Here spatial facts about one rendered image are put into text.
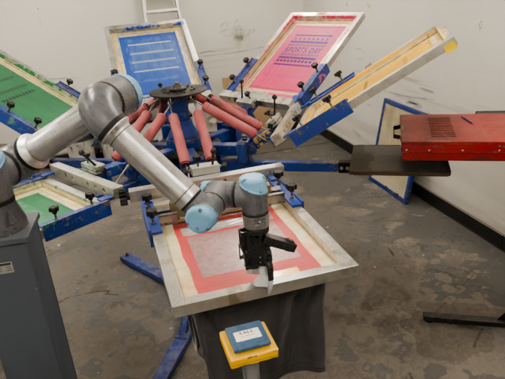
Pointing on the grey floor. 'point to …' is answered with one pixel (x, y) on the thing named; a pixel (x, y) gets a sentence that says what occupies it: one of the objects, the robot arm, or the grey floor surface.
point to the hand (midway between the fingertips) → (267, 284)
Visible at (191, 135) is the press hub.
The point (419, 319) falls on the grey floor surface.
